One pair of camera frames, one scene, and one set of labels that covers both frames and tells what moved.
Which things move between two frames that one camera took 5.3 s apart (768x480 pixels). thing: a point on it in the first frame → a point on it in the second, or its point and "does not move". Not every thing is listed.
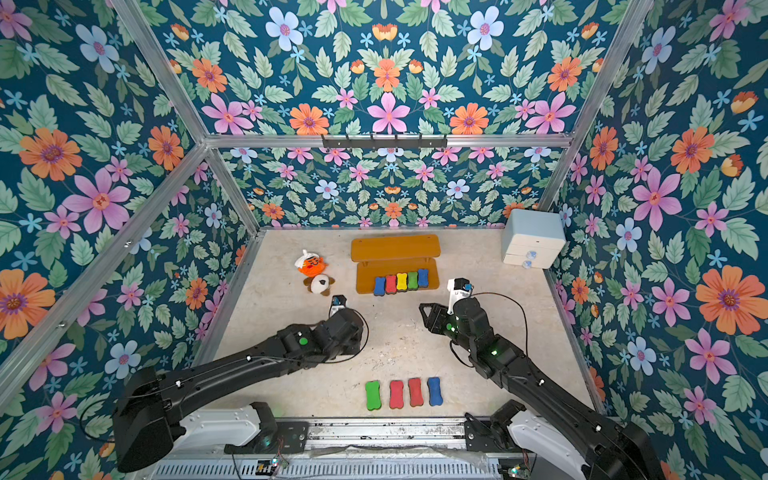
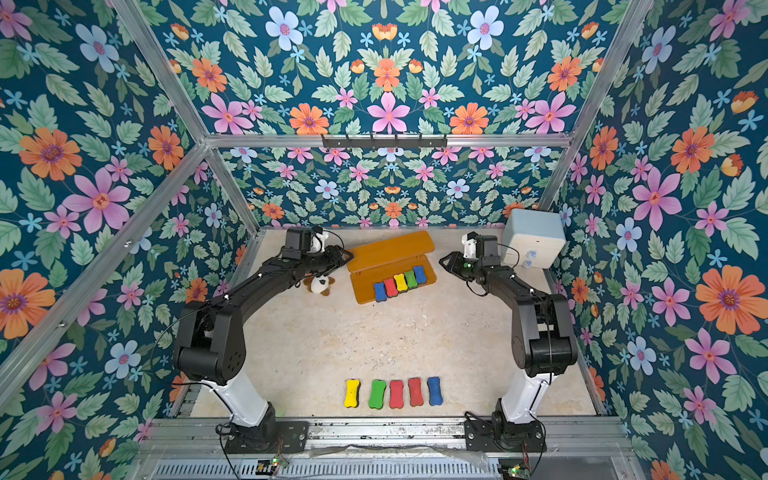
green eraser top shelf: [373, 395] does not move
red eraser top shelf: [396, 394] does not move
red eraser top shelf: [415, 388] does not move
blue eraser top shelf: [435, 394] does not move
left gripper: [355, 335] → [334, 260]
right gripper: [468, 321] → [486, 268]
